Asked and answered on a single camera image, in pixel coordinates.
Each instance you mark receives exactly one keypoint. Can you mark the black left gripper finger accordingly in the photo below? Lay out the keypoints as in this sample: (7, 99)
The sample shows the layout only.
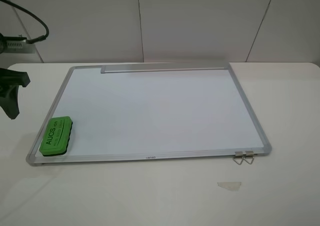
(9, 100)
(12, 78)

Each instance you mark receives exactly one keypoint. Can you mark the green whiteboard eraser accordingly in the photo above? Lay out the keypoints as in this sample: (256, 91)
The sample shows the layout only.
(56, 138)

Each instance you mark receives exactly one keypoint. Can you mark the left metal hanging clip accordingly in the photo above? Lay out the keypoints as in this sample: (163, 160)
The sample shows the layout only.
(239, 157)

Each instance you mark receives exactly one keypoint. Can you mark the metal hanging clip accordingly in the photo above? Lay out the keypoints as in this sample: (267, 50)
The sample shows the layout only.
(249, 157)
(239, 157)

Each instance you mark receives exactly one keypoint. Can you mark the piece of beige tape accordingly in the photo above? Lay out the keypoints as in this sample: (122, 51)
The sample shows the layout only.
(230, 186)

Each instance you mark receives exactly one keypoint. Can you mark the right metal hanging clip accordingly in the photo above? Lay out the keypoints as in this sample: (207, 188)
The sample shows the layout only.
(249, 157)

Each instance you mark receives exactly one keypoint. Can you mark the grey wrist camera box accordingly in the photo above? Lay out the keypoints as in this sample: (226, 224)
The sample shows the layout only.
(16, 45)

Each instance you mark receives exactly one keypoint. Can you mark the white whiteboard with aluminium frame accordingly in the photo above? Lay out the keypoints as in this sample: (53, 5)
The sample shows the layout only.
(153, 111)

